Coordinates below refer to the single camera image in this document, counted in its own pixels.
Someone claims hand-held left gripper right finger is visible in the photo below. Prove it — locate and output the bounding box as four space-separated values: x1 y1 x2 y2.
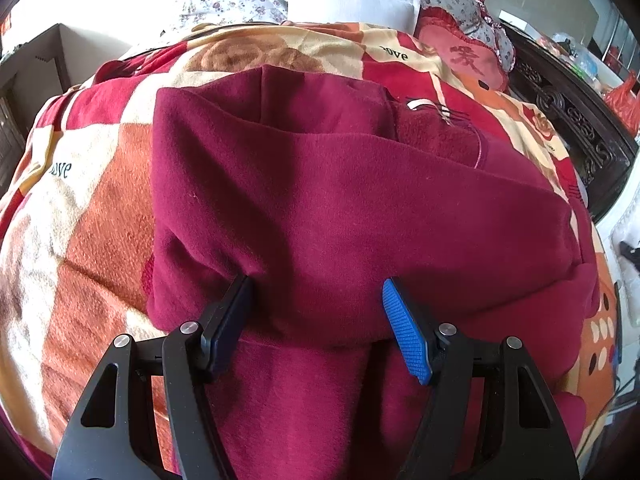
381 276 581 480

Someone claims white pillow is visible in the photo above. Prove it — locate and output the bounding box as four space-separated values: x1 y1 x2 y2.
286 0 422 33

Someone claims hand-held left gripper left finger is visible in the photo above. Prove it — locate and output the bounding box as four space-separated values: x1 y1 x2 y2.
52 274 257 480

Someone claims clear plastic bag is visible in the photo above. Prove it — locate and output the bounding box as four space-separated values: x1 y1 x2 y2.
550 32 603 88

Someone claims red heart-shaped pillow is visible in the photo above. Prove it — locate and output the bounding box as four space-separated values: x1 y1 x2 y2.
415 6 511 93

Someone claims dark carved wooden headboard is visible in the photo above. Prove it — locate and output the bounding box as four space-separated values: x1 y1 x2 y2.
500 20 640 191

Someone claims red plastic bag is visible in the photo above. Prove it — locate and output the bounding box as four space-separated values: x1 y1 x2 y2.
602 70 640 136

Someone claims red orange printed blanket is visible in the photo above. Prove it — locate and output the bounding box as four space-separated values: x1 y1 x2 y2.
0 20 626 480

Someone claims maroon fleece hoodie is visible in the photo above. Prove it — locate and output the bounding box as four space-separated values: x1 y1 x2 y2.
145 65 601 480

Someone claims dark open box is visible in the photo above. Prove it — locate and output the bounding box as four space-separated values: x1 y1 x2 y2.
0 22 133 196

